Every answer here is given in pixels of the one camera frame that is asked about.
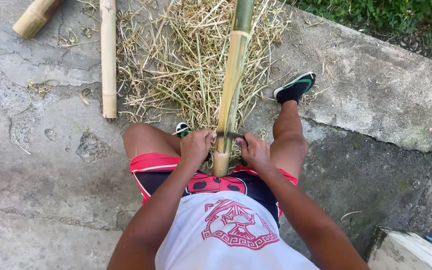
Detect person's left hand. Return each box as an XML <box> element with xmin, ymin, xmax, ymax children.
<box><xmin>179</xmin><ymin>129</ymin><xmax>217</xmax><ymax>169</ymax></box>

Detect person's right hand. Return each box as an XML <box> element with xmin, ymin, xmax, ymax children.
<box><xmin>235</xmin><ymin>133</ymin><xmax>273</xmax><ymax>174</ymax></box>

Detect dark metal scraping blade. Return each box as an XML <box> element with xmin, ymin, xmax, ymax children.
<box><xmin>214</xmin><ymin>131</ymin><xmax>247</xmax><ymax>143</ymax></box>

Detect person's left black sandal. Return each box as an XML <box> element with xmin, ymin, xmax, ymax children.
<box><xmin>175</xmin><ymin>122</ymin><xmax>192</xmax><ymax>139</ymax></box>

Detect person's black sandal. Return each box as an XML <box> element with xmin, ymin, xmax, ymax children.
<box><xmin>175</xmin><ymin>122</ymin><xmax>192</xmax><ymax>139</ymax></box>
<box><xmin>274</xmin><ymin>71</ymin><xmax>317</xmax><ymax>105</ymax></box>

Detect person's right leg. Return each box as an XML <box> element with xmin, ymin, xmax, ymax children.
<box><xmin>269</xmin><ymin>100</ymin><xmax>310</xmax><ymax>180</ymax></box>

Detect person's leg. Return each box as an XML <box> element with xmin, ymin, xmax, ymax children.
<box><xmin>123</xmin><ymin>122</ymin><xmax>183</xmax><ymax>160</ymax></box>
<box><xmin>269</xmin><ymin>100</ymin><xmax>310</xmax><ymax>180</ymax></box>

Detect long green bamboo pole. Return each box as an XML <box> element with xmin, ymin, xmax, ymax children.
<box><xmin>211</xmin><ymin>0</ymin><xmax>255</xmax><ymax>178</ymax></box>

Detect person's left leg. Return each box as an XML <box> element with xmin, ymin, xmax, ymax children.
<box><xmin>123</xmin><ymin>122</ymin><xmax>183</xmax><ymax>160</ymax></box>

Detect red and black shorts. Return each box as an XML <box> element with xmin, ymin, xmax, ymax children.
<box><xmin>129</xmin><ymin>152</ymin><xmax>298</xmax><ymax>228</ymax></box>

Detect person's right black sandal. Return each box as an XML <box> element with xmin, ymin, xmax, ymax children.
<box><xmin>274</xmin><ymin>71</ymin><xmax>317</xmax><ymax>105</ymax></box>

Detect pile of bamboo shavings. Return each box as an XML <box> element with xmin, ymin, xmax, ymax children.
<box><xmin>115</xmin><ymin>0</ymin><xmax>292</xmax><ymax>132</ymax></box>

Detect white shirt with red print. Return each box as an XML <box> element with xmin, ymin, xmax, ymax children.
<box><xmin>154</xmin><ymin>190</ymin><xmax>320</xmax><ymax>270</ymax></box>

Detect thin peeled bamboo pole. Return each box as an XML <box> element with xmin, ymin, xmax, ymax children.
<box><xmin>100</xmin><ymin>0</ymin><xmax>118</xmax><ymax>119</ymax></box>

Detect green plants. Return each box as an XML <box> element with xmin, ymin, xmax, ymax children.
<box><xmin>291</xmin><ymin>0</ymin><xmax>432</xmax><ymax>57</ymax></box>

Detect white concrete block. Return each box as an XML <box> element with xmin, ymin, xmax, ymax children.
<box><xmin>366</xmin><ymin>229</ymin><xmax>432</xmax><ymax>270</ymax></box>

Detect thick peeled bamboo pole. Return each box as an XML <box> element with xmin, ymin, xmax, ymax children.
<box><xmin>12</xmin><ymin>0</ymin><xmax>65</xmax><ymax>40</ymax></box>

